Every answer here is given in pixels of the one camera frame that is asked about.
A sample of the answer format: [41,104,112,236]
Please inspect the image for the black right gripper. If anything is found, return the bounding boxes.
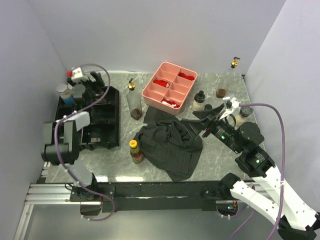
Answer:
[178,102,242,152]

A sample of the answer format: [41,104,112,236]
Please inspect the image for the blue label spice jar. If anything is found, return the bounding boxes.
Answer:
[56,83,74,105]

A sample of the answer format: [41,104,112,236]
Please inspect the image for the red yellow cap sauce bottle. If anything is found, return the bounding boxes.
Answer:
[129,139,143,164]

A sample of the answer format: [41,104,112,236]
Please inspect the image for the small black cap spice jar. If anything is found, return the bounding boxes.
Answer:
[204,104,213,111]

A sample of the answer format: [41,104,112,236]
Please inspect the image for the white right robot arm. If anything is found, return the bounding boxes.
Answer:
[189,105,320,240]

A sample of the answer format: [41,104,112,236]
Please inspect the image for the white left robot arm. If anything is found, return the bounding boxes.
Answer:
[41,71,105,201]

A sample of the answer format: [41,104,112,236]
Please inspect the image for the black cap white powder bottle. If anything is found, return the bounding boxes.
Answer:
[191,90,206,111]

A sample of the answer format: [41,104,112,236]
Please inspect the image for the red white item front compartment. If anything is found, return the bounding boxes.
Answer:
[161,99,180,109]

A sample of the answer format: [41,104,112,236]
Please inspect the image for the tall gold spout sauce bottle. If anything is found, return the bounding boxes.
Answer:
[216,56,241,99]

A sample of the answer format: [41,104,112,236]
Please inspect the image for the tall gold spout oil bottle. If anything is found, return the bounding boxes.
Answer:
[126,78,143,120]

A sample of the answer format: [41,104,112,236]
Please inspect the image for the dark lid beige powder jar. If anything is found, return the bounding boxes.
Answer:
[235,106,254,127]

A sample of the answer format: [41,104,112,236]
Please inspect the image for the dark striped cloth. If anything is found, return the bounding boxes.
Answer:
[133,106,203,182]

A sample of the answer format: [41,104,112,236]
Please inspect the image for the red item back compartment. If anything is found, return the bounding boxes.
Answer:
[178,72,195,81]

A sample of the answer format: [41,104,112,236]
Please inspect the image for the black divided organizer tray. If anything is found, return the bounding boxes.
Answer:
[53,86,121,151]

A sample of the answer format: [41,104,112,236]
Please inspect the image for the pink divided storage box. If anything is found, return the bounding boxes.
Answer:
[142,61,198,116]

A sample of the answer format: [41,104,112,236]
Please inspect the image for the red item middle compartment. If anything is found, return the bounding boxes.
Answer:
[153,79,170,88]

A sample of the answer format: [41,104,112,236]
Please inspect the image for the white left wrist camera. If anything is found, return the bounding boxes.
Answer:
[66,67,88,83]

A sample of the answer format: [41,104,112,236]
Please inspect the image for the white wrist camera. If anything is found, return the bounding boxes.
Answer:
[219,94,240,120]
[66,67,88,83]

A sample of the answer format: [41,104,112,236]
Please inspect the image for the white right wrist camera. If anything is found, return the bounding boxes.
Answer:
[219,94,240,120]

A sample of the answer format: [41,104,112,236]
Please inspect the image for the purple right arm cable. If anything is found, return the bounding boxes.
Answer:
[228,102,286,240]

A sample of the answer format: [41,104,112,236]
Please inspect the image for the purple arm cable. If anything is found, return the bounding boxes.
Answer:
[54,63,117,222]
[228,102,286,240]

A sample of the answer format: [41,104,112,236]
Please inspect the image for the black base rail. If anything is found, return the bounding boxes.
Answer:
[69,181,233,213]

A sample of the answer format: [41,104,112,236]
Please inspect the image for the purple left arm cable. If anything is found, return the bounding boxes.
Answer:
[54,63,117,222]

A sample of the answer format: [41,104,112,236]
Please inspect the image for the aluminium frame rail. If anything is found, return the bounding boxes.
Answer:
[13,162,76,240]

